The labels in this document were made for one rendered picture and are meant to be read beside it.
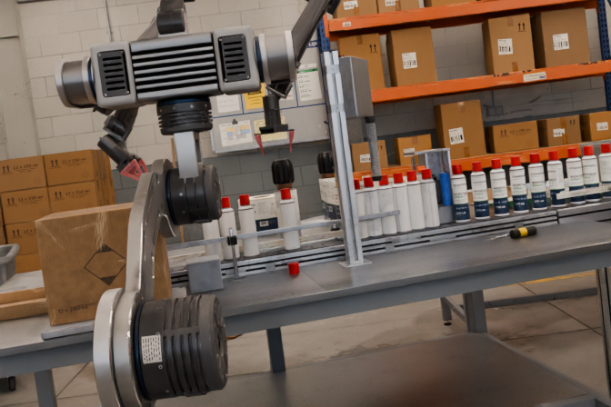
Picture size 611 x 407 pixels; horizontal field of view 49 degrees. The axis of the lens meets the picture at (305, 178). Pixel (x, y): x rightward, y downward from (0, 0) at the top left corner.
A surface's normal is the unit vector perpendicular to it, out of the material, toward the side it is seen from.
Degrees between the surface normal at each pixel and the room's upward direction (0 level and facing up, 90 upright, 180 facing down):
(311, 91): 90
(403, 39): 89
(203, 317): 46
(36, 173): 90
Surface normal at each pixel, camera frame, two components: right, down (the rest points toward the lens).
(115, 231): 0.18, 0.03
